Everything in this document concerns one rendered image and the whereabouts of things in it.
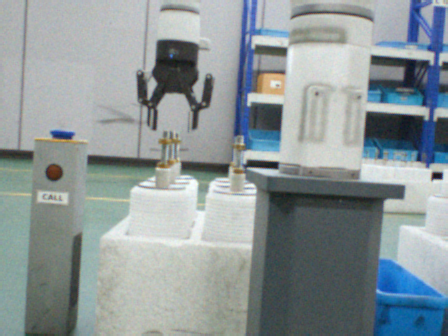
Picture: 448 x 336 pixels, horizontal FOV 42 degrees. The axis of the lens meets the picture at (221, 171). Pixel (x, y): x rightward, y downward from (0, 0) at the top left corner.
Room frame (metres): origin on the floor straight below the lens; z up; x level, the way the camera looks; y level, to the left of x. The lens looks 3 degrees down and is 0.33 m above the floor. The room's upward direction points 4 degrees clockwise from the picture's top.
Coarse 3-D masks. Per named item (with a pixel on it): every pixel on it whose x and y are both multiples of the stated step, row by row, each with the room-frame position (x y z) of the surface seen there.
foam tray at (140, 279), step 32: (128, 224) 0.98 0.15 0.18; (128, 256) 0.84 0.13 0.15; (160, 256) 0.84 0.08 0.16; (192, 256) 0.84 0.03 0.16; (224, 256) 0.84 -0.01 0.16; (128, 288) 0.84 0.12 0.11; (160, 288) 0.84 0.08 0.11; (192, 288) 0.84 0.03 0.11; (224, 288) 0.84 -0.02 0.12; (96, 320) 0.84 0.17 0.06; (128, 320) 0.84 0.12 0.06; (160, 320) 0.84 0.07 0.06; (192, 320) 0.84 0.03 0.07; (224, 320) 0.84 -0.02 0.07
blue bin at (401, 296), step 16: (384, 272) 1.16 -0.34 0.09; (400, 272) 1.09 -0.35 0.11; (384, 288) 1.16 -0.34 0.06; (400, 288) 1.08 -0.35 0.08; (416, 288) 1.00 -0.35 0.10; (432, 288) 0.93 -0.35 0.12; (384, 304) 0.87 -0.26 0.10; (400, 304) 0.87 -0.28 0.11; (416, 304) 0.87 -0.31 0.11; (432, 304) 0.87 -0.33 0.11; (384, 320) 0.87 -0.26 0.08; (400, 320) 0.87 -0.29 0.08; (416, 320) 0.87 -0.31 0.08; (432, 320) 0.87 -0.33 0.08
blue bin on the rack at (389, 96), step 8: (384, 88) 6.15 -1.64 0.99; (392, 88) 6.16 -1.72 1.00; (416, 88) 5.90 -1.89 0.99; (384, 96) 5.77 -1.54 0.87; (392, 96) 5.67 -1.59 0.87; (400, 96) 5.68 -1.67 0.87; (408, 96) 5.68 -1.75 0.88; (416, 96) 5.69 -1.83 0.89; (392, 104) 5.68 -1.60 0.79; (400, 104) 5.69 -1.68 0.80; (408, 104) 5.69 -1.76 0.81; (416, 104) 5.70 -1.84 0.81
